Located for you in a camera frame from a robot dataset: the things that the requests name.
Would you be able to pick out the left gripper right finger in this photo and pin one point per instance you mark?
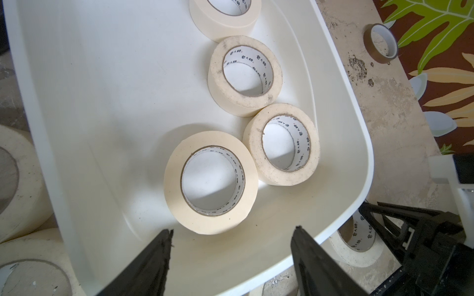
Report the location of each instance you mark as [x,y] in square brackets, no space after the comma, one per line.
[317,273]

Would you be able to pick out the white plastic storage tray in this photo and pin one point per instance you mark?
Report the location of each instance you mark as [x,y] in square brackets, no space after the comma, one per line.
[110,88]

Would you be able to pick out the masking tape roll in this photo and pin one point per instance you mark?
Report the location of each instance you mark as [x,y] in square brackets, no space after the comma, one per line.
[244,76]
[25,203]
[217,25]
[38,265]
[355,243]
[236,207]
[305,140]

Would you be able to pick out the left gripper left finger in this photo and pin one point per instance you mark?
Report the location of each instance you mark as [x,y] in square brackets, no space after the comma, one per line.
[146,275]

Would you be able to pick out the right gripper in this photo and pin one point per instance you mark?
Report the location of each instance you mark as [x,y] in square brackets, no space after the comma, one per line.
[441,253]

